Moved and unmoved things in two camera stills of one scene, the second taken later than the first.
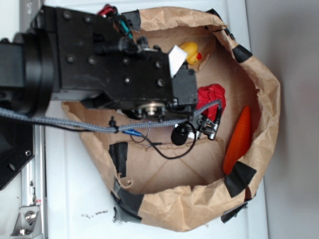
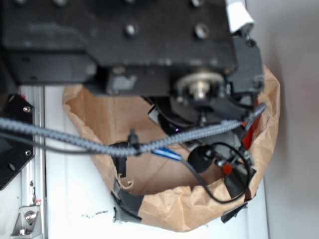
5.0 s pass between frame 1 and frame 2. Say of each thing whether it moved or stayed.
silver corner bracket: stayed
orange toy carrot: moved
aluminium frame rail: stayed
